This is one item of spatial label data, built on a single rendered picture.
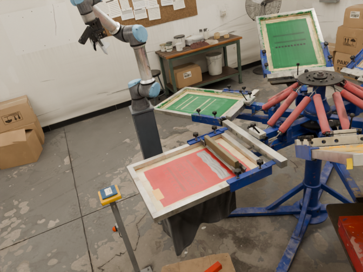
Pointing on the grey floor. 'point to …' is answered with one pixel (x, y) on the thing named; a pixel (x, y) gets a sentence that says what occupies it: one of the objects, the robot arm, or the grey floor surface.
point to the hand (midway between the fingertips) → (100, 53)
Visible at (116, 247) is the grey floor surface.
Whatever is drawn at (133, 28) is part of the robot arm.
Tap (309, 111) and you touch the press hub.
